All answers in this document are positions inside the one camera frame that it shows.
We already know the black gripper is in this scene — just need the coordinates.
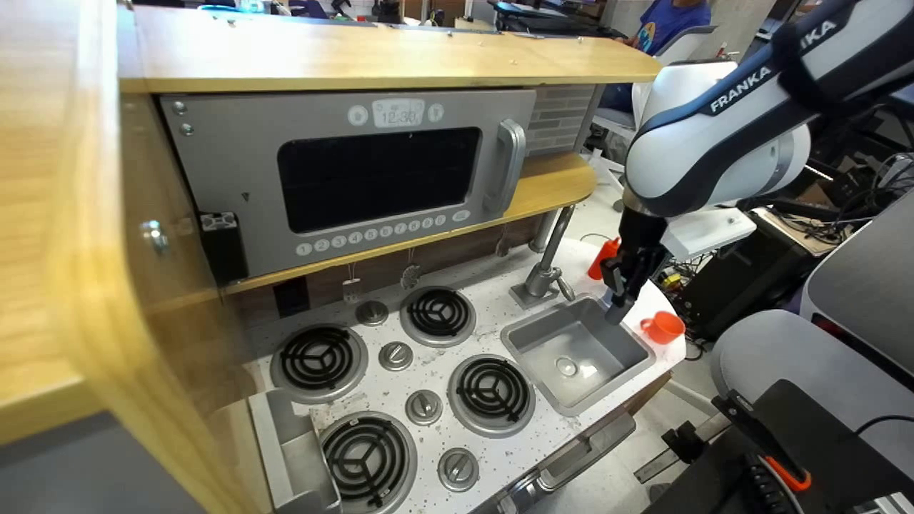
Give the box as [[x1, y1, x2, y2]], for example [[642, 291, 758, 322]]
[[601, 206, 674, 322]]

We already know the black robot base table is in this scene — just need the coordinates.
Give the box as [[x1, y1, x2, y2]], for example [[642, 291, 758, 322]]
[[667, 379, 914, 514]]

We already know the red plastic cup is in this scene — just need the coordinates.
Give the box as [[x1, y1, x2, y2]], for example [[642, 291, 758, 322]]
[[585, 236, 624, 286]]

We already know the orange plastic cup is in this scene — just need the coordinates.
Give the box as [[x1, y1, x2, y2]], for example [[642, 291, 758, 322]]
[[637, 308, 690, 348]]

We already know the grey toy sink basin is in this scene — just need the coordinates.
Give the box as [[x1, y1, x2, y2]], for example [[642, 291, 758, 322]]
[[498, 296, 661, 419]]

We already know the silver toy faucet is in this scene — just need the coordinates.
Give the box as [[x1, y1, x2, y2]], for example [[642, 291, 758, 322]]
[[510, 202, 580, 308]]

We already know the black equipment box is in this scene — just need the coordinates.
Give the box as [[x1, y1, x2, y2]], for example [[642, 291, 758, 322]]
[[682, 222, 822, 345]]

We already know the black coil stove burner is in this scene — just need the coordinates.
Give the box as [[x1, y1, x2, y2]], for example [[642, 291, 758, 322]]
[[447, 352, 537, 440], [318, 409, 421, 514], [397, 283, 481, 348], [268, 322, 371, 405]]

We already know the grey fabric office chair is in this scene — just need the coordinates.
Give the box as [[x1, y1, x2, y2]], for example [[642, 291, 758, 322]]
[[710, 188, 914, 479]]

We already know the silver stove knob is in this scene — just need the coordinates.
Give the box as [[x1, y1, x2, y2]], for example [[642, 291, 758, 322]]
[[404, 388, 447, 429], [378, 341, 417, 375], [435, 446, 484, 495], [355, 296, 391, 328]]

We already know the person in blue shirt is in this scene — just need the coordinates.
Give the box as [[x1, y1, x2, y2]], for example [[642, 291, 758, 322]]
[[637, 0, 714, 55]]

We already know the small black block under microwave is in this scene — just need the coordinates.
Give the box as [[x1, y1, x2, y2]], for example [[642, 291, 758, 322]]
[[273, 276, 311, 319]]

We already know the grey plastic side bin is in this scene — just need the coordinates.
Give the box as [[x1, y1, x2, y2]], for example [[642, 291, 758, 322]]
[[245, 388, 341, 514]]

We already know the grey toy microwave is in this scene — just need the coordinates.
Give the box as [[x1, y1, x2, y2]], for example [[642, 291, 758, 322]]
[[154, 85, 541, 283]]

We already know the silver bolt on wood panel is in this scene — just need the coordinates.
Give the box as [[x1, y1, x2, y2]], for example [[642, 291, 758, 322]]
[[141, 218, 173, 253]]

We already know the wooden toy kitchen unit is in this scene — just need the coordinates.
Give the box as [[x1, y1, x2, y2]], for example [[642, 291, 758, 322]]
[[0, 0, 690, 514]]

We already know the silver front handle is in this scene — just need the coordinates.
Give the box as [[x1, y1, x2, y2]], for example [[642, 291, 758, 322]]
[[504, 409, 640, 512]]

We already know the orange handled black clamp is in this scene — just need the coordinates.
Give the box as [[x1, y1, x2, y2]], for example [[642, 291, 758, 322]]
[[712, 388, 822, 496]]

